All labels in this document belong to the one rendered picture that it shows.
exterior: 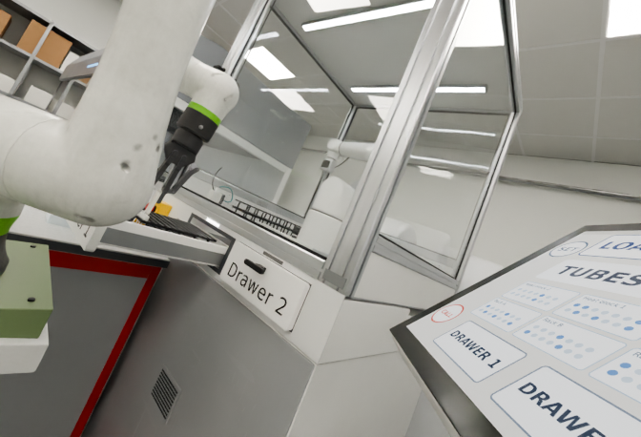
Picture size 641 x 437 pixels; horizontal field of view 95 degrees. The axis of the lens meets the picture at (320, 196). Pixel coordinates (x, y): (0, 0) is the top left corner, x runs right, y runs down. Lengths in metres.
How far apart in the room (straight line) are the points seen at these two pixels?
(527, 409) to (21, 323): 0.56
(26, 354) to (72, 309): 0.56
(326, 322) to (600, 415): 0.50
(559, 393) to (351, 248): 0.47
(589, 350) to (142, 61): 0.53
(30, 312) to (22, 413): 0.74
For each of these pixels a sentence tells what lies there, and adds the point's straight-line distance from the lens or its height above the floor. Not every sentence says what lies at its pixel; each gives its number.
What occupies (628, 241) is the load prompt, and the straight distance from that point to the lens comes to 0.45.
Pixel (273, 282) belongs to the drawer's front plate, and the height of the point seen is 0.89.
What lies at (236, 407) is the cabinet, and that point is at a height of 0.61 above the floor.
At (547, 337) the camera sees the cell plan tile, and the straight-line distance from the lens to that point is 0.31.
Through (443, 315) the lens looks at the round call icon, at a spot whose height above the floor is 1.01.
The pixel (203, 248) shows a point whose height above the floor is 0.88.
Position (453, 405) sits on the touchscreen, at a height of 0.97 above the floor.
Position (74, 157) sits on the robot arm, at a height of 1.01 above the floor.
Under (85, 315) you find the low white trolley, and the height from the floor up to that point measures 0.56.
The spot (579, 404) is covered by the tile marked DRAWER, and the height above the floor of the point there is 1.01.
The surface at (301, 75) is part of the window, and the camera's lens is 1.07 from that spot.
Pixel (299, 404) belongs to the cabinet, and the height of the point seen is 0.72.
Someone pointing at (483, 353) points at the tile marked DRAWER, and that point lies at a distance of 0.31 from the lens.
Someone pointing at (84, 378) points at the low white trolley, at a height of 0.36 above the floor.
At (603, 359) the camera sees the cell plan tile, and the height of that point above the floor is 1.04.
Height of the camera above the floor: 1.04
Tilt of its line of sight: 7 degrees up
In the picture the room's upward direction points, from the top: 23 degrees clockwise
